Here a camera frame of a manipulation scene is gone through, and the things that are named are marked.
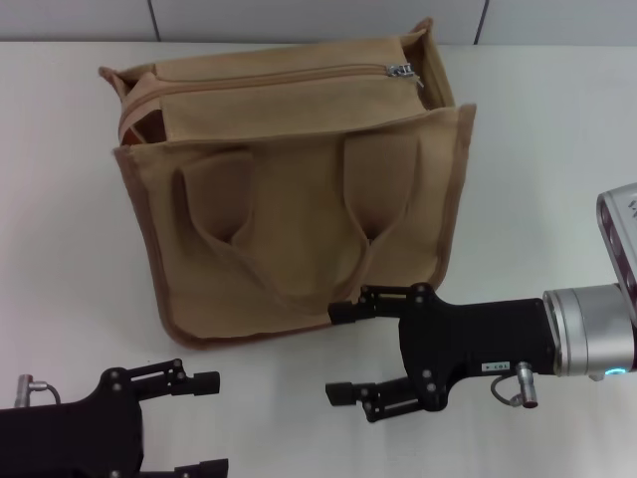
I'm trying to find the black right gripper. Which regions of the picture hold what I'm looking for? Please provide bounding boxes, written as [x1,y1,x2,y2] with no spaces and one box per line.
[324,282,559,425]

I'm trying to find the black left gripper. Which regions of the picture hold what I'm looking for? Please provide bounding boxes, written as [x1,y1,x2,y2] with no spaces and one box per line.
[0,358,230,478]

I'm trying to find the khaki canvas food bag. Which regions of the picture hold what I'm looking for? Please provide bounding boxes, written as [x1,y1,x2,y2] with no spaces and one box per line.
[98,17,478,353]

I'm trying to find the metal zipper pull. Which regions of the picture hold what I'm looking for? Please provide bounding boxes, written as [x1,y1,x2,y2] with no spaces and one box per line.
[385,61,425,92]

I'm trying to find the left gripper cable with plug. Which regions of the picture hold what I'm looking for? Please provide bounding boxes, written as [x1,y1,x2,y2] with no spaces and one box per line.
[17,374,63,410]

